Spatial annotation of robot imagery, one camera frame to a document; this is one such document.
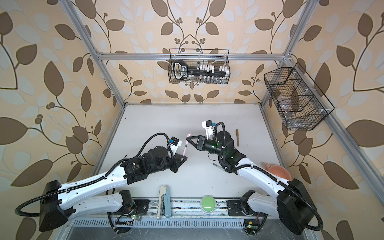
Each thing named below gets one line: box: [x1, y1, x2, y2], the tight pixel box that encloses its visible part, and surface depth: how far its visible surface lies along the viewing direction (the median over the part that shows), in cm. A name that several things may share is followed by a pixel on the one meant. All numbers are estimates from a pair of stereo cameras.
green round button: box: [200, 195, 217, 214], surface depth 75 cm
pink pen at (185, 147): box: [182, 140, 189, 156], surface depth 72 cm
